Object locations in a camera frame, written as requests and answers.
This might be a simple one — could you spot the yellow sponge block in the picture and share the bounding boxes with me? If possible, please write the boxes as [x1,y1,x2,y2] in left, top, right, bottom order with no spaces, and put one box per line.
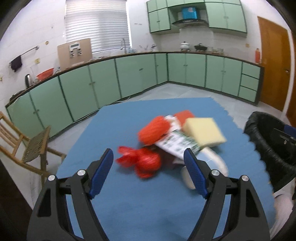
[182,118,227,148]

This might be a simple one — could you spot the white green snack packet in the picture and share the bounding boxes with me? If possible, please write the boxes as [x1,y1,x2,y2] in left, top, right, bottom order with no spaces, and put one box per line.
[155,115,200,161]

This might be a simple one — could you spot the orange foam net roll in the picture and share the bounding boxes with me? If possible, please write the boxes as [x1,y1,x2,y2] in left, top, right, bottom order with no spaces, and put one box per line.
[137,116,171,146]

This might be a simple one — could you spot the black-lined trash bin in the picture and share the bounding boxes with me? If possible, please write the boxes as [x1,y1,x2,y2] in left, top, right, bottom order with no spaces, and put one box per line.
[244,111,295,192]

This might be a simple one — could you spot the green lower kitchen cabinets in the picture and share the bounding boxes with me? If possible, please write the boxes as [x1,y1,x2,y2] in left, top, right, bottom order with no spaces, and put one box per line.
[6,52,264,137]

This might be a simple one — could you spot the wooden chair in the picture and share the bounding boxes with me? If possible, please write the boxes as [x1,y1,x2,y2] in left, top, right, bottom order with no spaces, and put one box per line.
[1,113,67,185]

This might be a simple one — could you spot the brown wooden door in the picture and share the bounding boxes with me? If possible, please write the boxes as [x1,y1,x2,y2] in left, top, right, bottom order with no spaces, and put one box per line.
[258,16,291,111]

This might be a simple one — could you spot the red thermos flask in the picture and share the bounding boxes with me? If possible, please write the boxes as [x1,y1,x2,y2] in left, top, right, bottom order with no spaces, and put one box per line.
[255,48,260,64]

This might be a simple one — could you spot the blue foam table mat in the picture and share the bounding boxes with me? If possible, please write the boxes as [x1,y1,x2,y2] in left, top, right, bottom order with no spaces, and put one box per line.
[57,98,276,240]

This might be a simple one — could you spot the black wok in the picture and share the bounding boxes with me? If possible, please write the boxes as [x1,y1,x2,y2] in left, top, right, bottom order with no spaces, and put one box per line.
[194,43,208,52]

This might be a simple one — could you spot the white cooking pot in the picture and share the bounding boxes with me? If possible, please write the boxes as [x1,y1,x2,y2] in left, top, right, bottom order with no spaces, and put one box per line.
[180,42,190,51]

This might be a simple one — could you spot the range hood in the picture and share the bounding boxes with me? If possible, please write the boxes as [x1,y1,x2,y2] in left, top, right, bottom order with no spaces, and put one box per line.
[173,19,209,29]

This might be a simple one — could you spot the steel electric kettle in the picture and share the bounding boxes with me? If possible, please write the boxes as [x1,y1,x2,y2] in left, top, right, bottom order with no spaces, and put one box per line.
[25,74,33,88]

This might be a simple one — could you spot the red plastic basin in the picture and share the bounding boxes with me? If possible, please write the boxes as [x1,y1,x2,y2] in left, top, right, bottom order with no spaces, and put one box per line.
[36,68,54,81]

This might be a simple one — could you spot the blue box above hood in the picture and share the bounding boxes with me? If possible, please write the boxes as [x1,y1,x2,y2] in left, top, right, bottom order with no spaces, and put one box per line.
[182,6,198,20]

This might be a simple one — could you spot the brown cardboard board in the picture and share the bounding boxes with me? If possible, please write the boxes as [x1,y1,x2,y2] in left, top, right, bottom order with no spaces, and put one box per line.
[57,38,93,71]

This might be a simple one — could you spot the white window blinds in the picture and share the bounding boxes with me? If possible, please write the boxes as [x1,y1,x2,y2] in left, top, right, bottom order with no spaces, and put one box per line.
[65,0,130,52]

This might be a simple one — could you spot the green upper wall cabinets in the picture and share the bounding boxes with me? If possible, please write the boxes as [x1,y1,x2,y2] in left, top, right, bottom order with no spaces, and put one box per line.
[147,1,247,36]

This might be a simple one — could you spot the dark towel on rail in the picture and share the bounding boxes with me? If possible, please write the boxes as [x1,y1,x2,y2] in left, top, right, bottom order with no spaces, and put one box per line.
[10,55,23,72]

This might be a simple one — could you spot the wall towel rail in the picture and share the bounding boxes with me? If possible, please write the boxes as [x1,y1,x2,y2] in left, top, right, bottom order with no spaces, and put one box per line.
[20,45,39,56]

